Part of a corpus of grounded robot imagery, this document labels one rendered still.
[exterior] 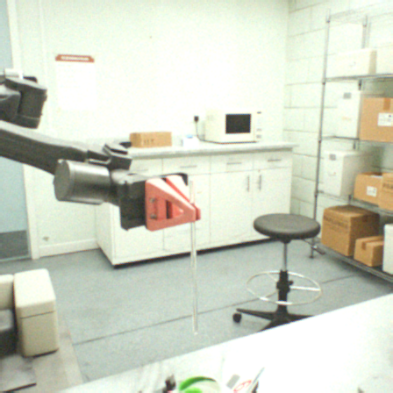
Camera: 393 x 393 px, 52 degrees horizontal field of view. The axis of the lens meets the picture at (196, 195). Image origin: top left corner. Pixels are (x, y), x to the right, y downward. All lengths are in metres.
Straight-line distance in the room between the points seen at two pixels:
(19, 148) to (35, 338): 0.99
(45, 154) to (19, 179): 2.75
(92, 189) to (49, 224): 2.96
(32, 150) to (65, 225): 2.89
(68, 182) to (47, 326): 1.05
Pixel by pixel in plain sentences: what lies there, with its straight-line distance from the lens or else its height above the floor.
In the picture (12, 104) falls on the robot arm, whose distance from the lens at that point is 1.00.
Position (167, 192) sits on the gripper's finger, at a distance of 0.48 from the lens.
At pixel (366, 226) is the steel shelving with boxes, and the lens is 3.23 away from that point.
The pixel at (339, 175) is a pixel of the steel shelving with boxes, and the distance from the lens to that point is 3.11.
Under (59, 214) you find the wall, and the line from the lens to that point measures 3.50.
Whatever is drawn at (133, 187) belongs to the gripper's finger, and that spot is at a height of 1.13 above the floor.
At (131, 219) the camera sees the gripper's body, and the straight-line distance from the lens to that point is 0.52.
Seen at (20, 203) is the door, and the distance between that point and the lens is 3.44.
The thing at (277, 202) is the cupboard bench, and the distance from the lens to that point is 3.63.
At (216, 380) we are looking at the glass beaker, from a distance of 0.53.
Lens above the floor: 1.23
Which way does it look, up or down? 13 degrees down
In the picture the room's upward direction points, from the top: straight up
